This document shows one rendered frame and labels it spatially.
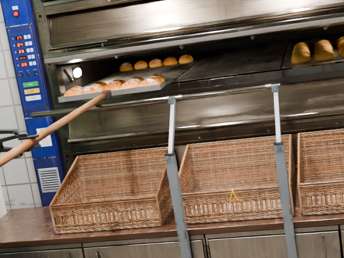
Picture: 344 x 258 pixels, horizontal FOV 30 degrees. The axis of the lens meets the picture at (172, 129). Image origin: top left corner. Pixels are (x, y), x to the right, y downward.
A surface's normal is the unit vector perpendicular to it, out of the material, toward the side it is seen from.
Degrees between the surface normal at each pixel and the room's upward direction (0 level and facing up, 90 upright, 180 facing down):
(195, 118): 70
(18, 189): 90
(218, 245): 90
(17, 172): 90
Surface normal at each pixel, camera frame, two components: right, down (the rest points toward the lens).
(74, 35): -0.24, -0.11
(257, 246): -0.20, 0.24
